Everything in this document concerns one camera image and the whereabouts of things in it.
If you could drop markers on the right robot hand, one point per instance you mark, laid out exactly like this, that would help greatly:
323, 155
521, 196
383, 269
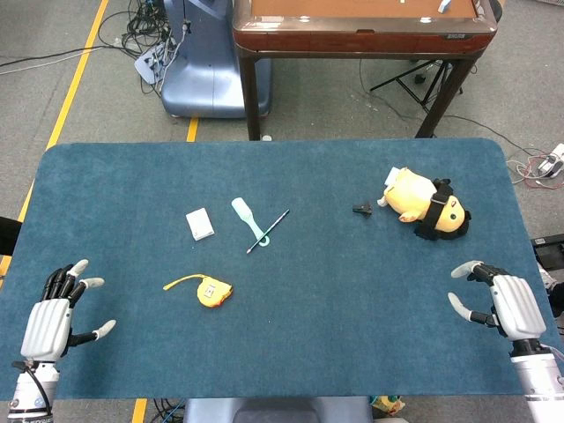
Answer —
517, 308

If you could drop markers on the white power adapter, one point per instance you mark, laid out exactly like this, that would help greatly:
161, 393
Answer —
551, 161

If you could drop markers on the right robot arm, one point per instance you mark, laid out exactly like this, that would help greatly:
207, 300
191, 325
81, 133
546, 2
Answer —
539, 379

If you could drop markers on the yellow plush toy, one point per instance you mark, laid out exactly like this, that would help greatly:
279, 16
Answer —
414, 194

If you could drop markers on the grey power strip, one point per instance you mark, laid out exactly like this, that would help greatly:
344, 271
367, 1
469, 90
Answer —
147, 64

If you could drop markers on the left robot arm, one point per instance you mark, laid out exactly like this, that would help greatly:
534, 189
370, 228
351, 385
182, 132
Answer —
33, 388

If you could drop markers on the black tripod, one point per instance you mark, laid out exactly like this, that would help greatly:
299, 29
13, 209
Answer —
414, 77

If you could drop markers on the light green brush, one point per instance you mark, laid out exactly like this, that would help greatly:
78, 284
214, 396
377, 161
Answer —
243, 210

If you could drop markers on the brown wooden table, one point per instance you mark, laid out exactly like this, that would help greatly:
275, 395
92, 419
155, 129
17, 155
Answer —
352, 42

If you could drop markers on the white rectangular box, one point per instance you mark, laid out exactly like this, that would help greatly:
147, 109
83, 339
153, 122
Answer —
199, 224

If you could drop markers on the blue table cloth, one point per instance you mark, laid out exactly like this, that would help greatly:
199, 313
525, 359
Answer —
308, 308

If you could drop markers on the dark green pencil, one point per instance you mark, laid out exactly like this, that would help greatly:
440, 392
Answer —
277, 220

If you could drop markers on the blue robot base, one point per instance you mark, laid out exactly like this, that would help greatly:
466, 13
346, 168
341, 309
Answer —
207, 79

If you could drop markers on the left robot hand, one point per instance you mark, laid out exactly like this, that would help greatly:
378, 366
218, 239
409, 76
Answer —
46, 324

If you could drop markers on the black floor equipment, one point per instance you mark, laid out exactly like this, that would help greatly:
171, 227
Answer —
548, 251

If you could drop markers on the black stand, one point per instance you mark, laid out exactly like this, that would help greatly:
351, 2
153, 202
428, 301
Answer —
9, 235

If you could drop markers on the yellow tape measure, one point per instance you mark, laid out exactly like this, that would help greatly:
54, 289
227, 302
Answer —
211, 293

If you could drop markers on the black clip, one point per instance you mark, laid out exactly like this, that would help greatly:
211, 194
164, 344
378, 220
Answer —
363, 208

